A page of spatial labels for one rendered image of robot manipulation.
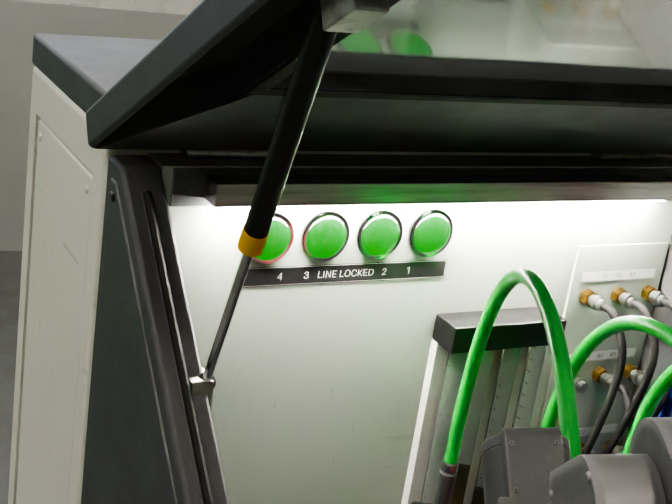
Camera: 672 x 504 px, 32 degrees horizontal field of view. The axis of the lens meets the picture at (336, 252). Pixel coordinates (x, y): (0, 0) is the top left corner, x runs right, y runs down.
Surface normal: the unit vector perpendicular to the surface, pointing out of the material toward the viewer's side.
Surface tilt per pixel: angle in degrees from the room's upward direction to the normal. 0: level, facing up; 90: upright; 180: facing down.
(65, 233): 90
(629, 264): 90
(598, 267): 90
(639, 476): 15
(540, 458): 37
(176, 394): 43
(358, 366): 90
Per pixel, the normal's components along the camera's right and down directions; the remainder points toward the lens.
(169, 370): 0.41, -0.44
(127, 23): 0.36, 0.36
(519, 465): -0.02, -0.57
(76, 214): -0.88, 0.04
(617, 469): -0.02, -0.91
